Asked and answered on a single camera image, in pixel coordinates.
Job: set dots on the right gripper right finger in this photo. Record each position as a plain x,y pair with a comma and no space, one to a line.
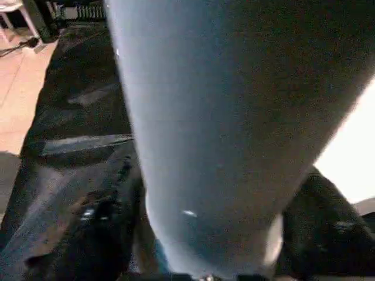
322,240

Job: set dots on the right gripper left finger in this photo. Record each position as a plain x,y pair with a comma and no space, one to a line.
93,234

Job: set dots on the white plastic table top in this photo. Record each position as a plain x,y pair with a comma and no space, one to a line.
351,146

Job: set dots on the white plastic table leg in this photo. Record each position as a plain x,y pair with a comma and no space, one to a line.
219,102

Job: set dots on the white plastic stool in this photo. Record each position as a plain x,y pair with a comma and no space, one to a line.
17,8

